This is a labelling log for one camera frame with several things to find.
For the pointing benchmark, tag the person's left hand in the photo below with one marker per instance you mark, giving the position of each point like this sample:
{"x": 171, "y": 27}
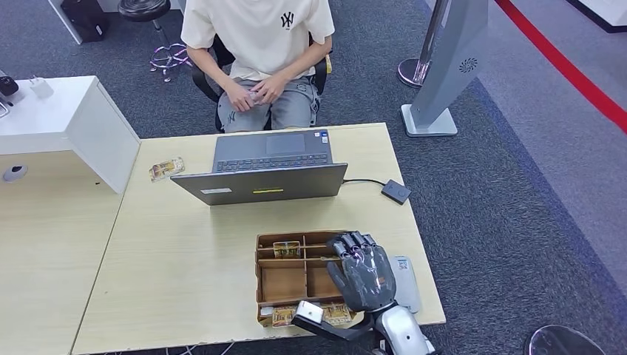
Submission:
{"x": 272, "y": 88}

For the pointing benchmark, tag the person's right hand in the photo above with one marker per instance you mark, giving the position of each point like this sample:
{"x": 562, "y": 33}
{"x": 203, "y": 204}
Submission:
{"x": 240, "y": 100}

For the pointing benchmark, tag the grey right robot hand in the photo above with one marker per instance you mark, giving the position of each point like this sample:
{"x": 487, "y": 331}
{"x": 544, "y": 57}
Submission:
{"x": 365, "y": 282}

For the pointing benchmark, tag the person's left forearm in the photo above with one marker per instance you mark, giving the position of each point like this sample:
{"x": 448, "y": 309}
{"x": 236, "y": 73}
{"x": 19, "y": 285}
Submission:
{"x": 308, "y": 59}

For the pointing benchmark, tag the person's right forearm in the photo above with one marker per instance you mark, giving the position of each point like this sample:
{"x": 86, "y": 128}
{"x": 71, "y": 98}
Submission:
{"x": 208, "y": 68}

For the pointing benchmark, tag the white card reader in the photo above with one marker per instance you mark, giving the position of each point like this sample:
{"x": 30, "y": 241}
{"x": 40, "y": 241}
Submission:
{"x": 409, "y": 289}

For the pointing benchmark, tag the person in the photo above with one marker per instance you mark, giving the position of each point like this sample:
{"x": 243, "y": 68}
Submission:
{"x": 259, "y": 39}

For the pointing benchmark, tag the wooden card organizer box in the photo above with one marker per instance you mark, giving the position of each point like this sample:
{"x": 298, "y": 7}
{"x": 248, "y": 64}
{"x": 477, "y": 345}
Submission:
{"x": 284, "y": 284}

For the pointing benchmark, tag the white card slip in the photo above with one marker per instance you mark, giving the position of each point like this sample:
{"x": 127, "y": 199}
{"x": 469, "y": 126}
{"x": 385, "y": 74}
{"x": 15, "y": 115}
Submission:
{"x": 267, "y": 311}

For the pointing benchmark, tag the black office chair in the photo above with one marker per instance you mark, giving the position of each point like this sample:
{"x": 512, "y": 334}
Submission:
{"x": 321, "y": 73}

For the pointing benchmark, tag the grey laptop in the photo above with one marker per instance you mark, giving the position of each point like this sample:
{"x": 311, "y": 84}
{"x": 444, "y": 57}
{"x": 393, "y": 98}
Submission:
{"x": 264, "y": 186}

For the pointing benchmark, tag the small black usb device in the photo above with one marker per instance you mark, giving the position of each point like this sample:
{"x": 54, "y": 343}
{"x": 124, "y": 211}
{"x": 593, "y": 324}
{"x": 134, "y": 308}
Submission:
{"x": 397, "y": 192}

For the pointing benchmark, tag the black round stool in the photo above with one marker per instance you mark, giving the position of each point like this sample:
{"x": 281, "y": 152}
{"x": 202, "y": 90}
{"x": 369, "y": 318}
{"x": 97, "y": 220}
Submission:
{"x": 143, "y": 9}

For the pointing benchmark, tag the black box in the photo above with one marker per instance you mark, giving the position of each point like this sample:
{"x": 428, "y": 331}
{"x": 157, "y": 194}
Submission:
{"x": 83, "y": 19}

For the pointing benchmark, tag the grey kiosk stand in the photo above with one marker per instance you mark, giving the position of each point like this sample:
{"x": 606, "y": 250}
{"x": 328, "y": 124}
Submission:
{"x": 450, "y": 63}

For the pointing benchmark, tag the white cabinet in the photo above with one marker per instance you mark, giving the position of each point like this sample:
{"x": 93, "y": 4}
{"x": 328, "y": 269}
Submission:
{"x": 59, "y": 122}

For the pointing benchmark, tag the white charger plug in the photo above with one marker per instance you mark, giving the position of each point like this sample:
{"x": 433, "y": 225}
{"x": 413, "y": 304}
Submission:
{"x": 41, "y": 88}

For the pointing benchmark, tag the round chrome base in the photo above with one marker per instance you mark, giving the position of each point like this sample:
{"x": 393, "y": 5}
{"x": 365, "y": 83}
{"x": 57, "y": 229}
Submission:
{"x": 563, "y": 343}

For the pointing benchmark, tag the small black gadget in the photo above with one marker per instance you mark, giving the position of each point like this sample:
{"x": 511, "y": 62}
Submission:
{"x": 7, "y": 86}

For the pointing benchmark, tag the grey desk grommet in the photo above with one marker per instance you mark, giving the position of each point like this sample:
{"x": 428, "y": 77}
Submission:
{"x": 14, "y": 173}

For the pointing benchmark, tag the white platform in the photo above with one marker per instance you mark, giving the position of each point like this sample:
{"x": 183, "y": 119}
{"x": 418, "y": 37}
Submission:
{"x": 605, "y": 12}

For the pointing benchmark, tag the black camera bracket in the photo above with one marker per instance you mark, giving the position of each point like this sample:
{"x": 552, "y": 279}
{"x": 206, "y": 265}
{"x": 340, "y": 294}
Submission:
{"x": 338, "y": 332}

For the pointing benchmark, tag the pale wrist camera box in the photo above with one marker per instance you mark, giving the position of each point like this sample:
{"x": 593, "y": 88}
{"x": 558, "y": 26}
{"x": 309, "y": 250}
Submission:
{"x": 309, "y": 312}

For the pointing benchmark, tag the chrome stanchion post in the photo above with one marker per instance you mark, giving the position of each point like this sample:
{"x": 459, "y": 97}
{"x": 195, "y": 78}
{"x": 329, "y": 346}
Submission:
{"x": 416, "y": 71}

